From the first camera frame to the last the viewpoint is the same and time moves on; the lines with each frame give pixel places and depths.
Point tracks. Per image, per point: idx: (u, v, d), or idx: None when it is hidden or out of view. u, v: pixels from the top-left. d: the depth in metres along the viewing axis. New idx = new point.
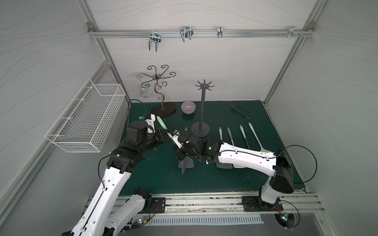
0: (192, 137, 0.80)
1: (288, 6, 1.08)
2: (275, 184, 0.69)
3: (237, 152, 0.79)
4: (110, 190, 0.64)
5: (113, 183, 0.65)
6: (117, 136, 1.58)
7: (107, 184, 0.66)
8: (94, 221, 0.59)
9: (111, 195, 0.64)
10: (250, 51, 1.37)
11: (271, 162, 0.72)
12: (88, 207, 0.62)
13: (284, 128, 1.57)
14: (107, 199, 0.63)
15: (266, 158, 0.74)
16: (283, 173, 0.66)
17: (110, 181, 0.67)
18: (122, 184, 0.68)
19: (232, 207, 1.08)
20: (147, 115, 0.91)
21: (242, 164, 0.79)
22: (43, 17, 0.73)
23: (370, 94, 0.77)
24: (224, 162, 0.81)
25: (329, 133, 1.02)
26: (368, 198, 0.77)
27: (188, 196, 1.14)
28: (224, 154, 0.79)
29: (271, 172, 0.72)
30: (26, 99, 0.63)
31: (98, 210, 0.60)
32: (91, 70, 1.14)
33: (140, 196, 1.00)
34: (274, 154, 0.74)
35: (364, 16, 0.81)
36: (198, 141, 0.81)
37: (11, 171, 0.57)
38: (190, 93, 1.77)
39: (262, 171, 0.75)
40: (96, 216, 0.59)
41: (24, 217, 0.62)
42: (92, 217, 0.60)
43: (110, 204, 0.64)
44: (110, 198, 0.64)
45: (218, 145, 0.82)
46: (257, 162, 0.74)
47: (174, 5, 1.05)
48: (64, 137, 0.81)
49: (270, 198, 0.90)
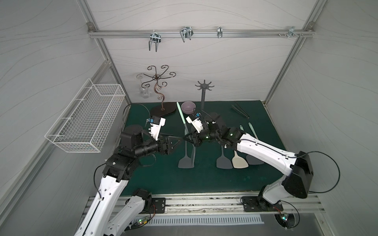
0: (218, 120, 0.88)
1: (288, 6, 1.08)
2: (288, 185, 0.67)
3: (257, 144, 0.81)
4: (107, 199, 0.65)
5: (110, 192, 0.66)
6: (116, 136, 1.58)
7: (103, 193, 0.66)
8: (92, 231, 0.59)
9: (109, 204, 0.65)
10: (249, 51, 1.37)
11: (289, 162, 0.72)
12: (85, 218, 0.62)
13: (284, 128, 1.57)
14: (104, 208, 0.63)
15: (285, 156, 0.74)
16: (299, 174, 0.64)
17: (106, 191, 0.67)
18: (118, 192, 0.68)
19: (232, 208, 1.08)
20: (156, 120, 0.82)
21: (259, 157, 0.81)
22: (43, 17, 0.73)
23: (369, 94, 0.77)
24: (243, 151, 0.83)
25: (329, 133, 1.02)
26: (369, 199, 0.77)
27: (188, 196, 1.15)
28: (243, 144, 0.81)
29: (287, 172, 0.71)
30: (26, 100, 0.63)
31: (96, 221, 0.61)
32: (91, 70, 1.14)
33: (140, 198, 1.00)
34: (295, 154, 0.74)
35: (364, 16, 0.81)
36: (223, 126, 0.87)
37: (11, 171, 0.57)
38: (190, 93, 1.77)
39: (278, 168, 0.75)
40: (93, 226, 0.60)
41: (24, 217, 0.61)
42: (90, 227, 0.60)
43: (107, 214, 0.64)
44: (107, 208, 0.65)
45: (240, 134, 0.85)
46: (274, 157, 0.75)
47: (174, 5, 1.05)
48: (64, 137, 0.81)
49: (273, 198, 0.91)
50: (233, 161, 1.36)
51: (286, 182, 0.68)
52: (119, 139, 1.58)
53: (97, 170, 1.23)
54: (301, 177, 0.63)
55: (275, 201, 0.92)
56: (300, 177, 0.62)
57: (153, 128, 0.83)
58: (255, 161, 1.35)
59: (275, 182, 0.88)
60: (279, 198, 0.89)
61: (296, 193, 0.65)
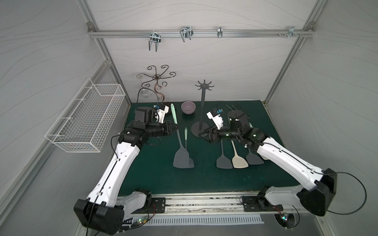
0: (242, 118, 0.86)
1: (288, 7, 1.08)
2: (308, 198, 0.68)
3: (282, 152, 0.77)
4: (122, 161, 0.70)
5: (126, 155, 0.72)
6: (117, 137, 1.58)
7: (120, 155, 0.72)
8: (110, 186, 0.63)
9: (125, 165, 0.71)
10: (250, 51, 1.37)
11: (314, 176, 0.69)
12: (103, 175, 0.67)
13: (284, 127, 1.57)
14: (120, 167, 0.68)
15: (310, 170, 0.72)
16: (324, 191, 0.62)
17: (122, 153, 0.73)
18: (132, 157, 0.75)
19: (232, 207, 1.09)
20: (161, 106, 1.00)
21: (280, 164, 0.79)
22: (43, 17, 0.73)
23: (370, 94, 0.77)
24: (265, 156, 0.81)
25: (330, 133, 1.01)
26: (370, 199, 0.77)
27: (188, 196, 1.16)
28: (267, 148, 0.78)
29: (308, 186, 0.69)
30: (26, 99, 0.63)
31: (113, 178, 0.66)
32: (91, 70, 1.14)
33: (142, 192, 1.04)
34: (322, 171, 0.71)
35: (364, 16, 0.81)
36: (246, 125, 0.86)
37: (11, 171, 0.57)
38: (190, 93, 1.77)
39: (299, 180, 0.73)
40: (111, 182, 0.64)
41: (24, 216, 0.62)
42: (107, 183, 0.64)
43: (122, 174, 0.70)
44: (123, 168, 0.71)
45: (264, 136, 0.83)
46: (298, 168, 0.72)
47: (174, 4, 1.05)
48: (64, 137, 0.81)
49: (276, 200, 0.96)
50: (234, 161, 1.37)
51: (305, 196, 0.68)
52: None
53: (97, 170, 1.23)
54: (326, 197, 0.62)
55: (276, 203, 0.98)
56: (323, 193, 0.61)
57: (159, 113, 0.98)
58: (255, 161, 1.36)
59: (287, 188, 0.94)
60: (282, 203, 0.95)
61: (311, 207, 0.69)
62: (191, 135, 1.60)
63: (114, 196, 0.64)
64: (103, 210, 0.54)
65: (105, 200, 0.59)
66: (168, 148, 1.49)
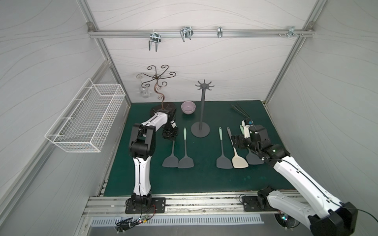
0: (262, 132, 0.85)
1: (288, 7, 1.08)
2: (317, 226, 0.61)
3: (299, 173, 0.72)
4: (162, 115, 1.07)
5: (164, 112, 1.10)
6: (117, 136, 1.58)
7: (160, 112, 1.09)
8: (154, 122, 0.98)
9: (162, 120, 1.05)
10: (250, 51, 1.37)
11: (330, 205, 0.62)
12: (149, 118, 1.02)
13: (284, 127, 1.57)
14: (161, 117, 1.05)
15: (327, 198, 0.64)
16: (335, 221, 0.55)
17: (161, 112, 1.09)
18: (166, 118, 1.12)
19: (232, 207, 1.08)
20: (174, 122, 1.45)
21: (295, 185, 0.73)
22: (43, 17, 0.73)
23: (370, 94, 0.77)
24: (282, 174, 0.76)
25: (330, 133, 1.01)
26: (369, 199, 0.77)
27: (188, 196, 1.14)
28: (284, 165, 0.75)
29: (322, 214, 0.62)
30: (26, 100, 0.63)
31: (156, 120, 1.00)
32: (91, 70, 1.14)
33: (147, 191, 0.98)
34: (341, 203, 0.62)
35: (364, 16, 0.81)
36: (266, 139, 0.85)
37: (10, 171, 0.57)
38: (190, 93, 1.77)
39: (312, 206, 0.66)
40: (155, 121, 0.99)
41: (24, 217, 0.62)
42: (152, 121, 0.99)
43: (159, 124, 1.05)
44: (162, 119, 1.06)
45: (283, 154, 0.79)
46: (313, 193, 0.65)
47: (174, 4, 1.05)
48: (64, 137, 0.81)
49: (278, 206, 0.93)
50: (234, 161, 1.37)
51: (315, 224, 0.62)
52: (119, 139, 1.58)
53: (97, 170, 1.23)
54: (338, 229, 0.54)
55: (278, 208, 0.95)
56: (334, 224, 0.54)
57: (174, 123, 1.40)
58: (255, 161, 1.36)
59: (300, 204, 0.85)
60: (282, 209, 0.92)
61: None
62: (191, 135, 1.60)
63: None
64: (152, 129, 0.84)
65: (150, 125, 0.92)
66: (167, 148, 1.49)
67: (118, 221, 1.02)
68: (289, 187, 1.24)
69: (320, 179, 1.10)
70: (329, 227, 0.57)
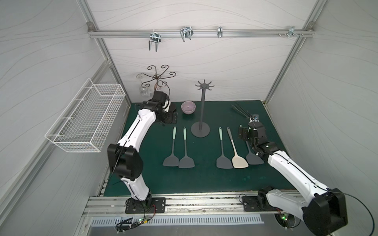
0: (260, 129, 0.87)
1: (288, 6, 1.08)
2: (308, 213, 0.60)
3: (289, 163, 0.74)
4: (144, 119, 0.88)
5: (147, 116, 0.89)
6: (117, 137, 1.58)
7: (142, 116, 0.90)
8: (135, 136, 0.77)
9: (146, 126, 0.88)
10: (250, 51, 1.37)
11: (317, 190, 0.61)
12: (129, 129, 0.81)
13: (284, 127, 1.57)
14: (143, 124, 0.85)
15: (315, 184, 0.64)
16: (322, 203, 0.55)
17: (144, 116, 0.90)
18: (150, 122, 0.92)
19: (232, 208, 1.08)
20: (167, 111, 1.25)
21: (286, 176, 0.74)
22: (43, 17, 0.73)
23: (370, 94, 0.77)
24: (274, 166, 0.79)
25: (331, 133, 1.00)
26: (369, 199, 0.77)
27: (188, 196, 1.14)
28: (275, 158, 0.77)
29: (309, 198, 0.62)
30: (27, 100, 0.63)
31: (138, 131, 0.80)
32: (91, 70, 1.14)
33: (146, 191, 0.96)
34: (328, 188, 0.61)
35: (364, 16, 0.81)
36: (262, 136, 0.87)
37: (11, 171, 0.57)
38: (190, 93, 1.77)
39: (302, 193, 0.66)
40: (136, 133, 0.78)
41: (24, 217, 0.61)
42: (133, 133, 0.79)
43: (143, 132, 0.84)
44: (145, 127, 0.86)
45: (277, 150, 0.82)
46: (301, 180, 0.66)
47: (174, 4, 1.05)
48: (64, 137, 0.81)
49: (275, 202, 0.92)
50: (234, 161, 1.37)
51: (306, 210, 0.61)
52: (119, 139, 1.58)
53: (97, 170, 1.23)
54: (322, 206, 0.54)
55: (276, 206, 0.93)
56: (321, 206, 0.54)
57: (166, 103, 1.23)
58: (255, 161, 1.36)
59: (296, 198, 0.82)
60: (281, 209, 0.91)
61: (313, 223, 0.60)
62: (191, 135, 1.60)
63: (137, 147, 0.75)
64: (133, 151, 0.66)
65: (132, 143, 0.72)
66: (167, 148, 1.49)
67: (117, 221, 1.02)
68: (289, 187, 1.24)
69: (321, 179, 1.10)
70: (316, 211, 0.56)
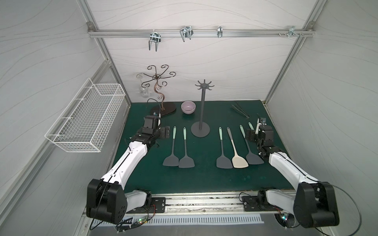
0: (269, 132, 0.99)
1: (289, 6, 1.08)
2: (298, 203, 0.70)
3: (286, 160, 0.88)
4: (134, 153, 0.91)
5: (137, 150, 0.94)
6: (117, 136, 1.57)
7: (133, 149, 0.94)
8: (122, 171, 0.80)
9: (136, 160, 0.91)
10: (250, 51, 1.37)
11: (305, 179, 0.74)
12: (116, 163, 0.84)
13: (284, 127, 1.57)
14: (132, 158, 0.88)
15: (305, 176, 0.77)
16: (307, 190, 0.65)
17: (134, 149, 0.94)
18: (141, 155, 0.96)
19: (232, 207, 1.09)
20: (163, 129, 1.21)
21: (283, 171, 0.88)
22: (43, 17, 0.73)
23: (370, 94, 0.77)
24: (274, 163, 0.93)
25: (331, 133, 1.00)
26: (369, 199, 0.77)
27: (188, 196, 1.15)
28: (275, 156, 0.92)
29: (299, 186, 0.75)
30: (27, 99, 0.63)
31: (125, 165, 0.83)
32: (91, 70, 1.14)
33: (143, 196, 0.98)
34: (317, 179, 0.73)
35: (364, 16, 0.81)
36: (269, 139, 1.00)
37: (11, 171, 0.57)
38: (190, 93, 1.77)
39: (295, 184, 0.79)
40: (124, 167, 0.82)
41: (24, 217, 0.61)
42: (120, 168, 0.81)
43: (132, 166, 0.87)
44: (134, 160, 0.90)
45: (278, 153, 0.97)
46: (294, 172, 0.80)
47: (173, 4, 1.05)
48: (65, 136, 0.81)
49: (274, 199, 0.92)
50: (234, 161, 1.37)
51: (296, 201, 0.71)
52: (119, 139, 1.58)
53: (97, 170, 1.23)
54: (306, 192, 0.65)
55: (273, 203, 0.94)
56: (305, 191, 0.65)
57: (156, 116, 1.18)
58: (255, 161, 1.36)
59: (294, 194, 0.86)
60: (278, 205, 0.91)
61: (300, 213, 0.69)
62: (191, 135, 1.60)
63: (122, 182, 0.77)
64: (116, 188, 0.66)
65: (117, 180, 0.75)
66: (167, 148, 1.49)
67: None
68: (289, 187, 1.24)
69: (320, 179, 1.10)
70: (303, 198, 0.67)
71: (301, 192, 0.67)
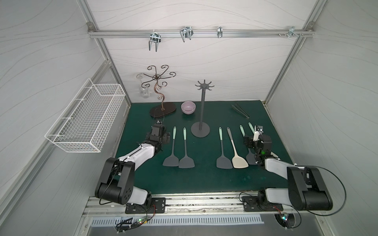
0: (267, 143, 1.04)
1: (288, 6, 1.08)
2: (291, 189, 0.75)
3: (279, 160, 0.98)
4: (146, 148, 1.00)
5: (147, 146, 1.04)
6: (117, 137, 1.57)
7: (143, 145, 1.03)
8: (135, 158, 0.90)
9: (145, 154, 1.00)
10: (250, 51, 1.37)
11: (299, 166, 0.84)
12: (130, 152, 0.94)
13: (284, 127, 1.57)
14: (143, 151, 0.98)
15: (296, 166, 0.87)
16: (294, 173, 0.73)
17: (145, 145, 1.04)
18: (150, 152, 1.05)
19: (232, 208, 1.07)
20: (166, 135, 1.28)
21: (277, 171, 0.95)
22: (43, 17, 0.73)
23: (369, 94, 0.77)
24: (267, 167, 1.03)
25: (331, 133, 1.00)
26: (369, 199, 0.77)
27: (188, 196, 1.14)
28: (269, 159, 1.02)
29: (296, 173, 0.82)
30: (27, 100, 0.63)
31: (137, 154, 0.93)
32: (91, 70, 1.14)
33: (145, 193, 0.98)
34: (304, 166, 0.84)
35: (364, 16, 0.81)
36: (267, 149, 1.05)
37: (11, 171, 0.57)
38: (190, 93, 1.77)
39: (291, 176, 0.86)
40: (137, 155, 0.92)
41: (24, 217, 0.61)
42: (133, 155, 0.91)
43: (141, 158, 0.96)
44: (144, 154, 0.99)
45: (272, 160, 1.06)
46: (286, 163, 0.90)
47: (173, 4, 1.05)
48: (64, 137, 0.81)
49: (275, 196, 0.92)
50: (233, 161, 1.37)
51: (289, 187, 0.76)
52: (119, 139, 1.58)
53: (97, 170, 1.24)
54: (294, 172, 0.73)
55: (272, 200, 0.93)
56: (293, 174, 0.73)
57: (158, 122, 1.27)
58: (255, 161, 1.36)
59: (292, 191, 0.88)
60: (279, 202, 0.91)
61: (295, 198, 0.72)
62: (191, 135, 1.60)
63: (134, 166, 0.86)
64: (130, 165, 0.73)
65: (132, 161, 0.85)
66: (167, 148, 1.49)
67: (117, 221, 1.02)
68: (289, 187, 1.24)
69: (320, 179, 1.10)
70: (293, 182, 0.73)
71: (290, 174, 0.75)
